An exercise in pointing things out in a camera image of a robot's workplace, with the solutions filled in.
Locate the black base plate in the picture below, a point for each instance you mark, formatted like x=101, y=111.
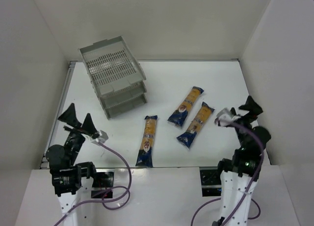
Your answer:
x=102, y=181
x=210, y=182

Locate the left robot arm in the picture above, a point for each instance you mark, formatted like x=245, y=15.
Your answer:
x=71, y=181

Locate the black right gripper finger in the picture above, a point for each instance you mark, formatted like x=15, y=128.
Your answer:
x=246, y=107
x=253, y=107

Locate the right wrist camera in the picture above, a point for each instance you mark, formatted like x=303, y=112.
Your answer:
x=226, y=117

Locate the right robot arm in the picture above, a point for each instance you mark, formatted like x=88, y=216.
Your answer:
x=239, y=175

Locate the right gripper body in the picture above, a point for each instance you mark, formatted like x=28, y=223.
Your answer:
x=243, y=116

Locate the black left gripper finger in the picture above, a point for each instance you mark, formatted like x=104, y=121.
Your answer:
x=88, y=127
x=69, y=117

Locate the grey stacked tray shelf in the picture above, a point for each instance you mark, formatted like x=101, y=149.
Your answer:
x=116, y=76

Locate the spaghetti bag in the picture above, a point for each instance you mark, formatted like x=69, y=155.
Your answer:
x=179, y=116
x=144, y=158
x=196, y=125

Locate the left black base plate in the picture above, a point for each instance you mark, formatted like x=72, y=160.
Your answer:
x=102, y=181

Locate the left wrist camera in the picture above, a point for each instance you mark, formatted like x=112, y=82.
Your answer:
x=99, y=137

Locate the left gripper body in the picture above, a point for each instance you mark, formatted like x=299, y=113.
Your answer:
x=78, y=130

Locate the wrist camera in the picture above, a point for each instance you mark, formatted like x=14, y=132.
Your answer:
x=99, y=137
x=226, y=117

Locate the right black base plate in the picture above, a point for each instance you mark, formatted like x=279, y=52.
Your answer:
x=210, y=182

